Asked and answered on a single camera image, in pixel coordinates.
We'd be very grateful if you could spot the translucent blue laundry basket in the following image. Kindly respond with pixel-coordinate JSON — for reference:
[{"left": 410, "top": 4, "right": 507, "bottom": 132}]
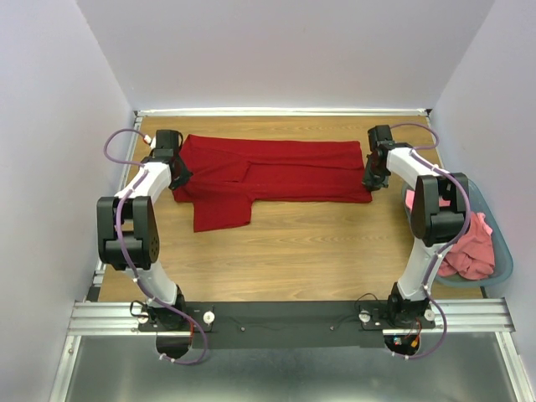
[{"left": 394, "top": 173, "right": 513, "bottom": 301}]

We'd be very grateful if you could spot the dark red t-shirt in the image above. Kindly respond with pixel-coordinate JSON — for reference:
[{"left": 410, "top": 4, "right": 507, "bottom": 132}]
[{"left": 173, "top": 135, "right": 372, "bottom": 232}]

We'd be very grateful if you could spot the pink t-shirt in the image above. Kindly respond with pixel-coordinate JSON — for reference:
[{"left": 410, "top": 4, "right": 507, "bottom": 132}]
[{"left": 400, "top": 209, "right": 495, "bottom": 283}]

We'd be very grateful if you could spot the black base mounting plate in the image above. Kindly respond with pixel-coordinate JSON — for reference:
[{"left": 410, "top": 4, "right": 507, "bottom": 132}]
[{"left": 130, "top": 298, "right": 436, "bottom": 351}]

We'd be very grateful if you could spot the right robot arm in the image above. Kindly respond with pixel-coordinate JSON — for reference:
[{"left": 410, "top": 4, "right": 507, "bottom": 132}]
[{"left": 363, "top": 125, "right": 471, "bottom": 328}]

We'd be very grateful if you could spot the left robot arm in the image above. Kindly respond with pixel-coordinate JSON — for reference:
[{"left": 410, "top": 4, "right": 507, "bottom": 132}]
[{"left": 96, "top": 129, "right": 195, "bottom": 331}]

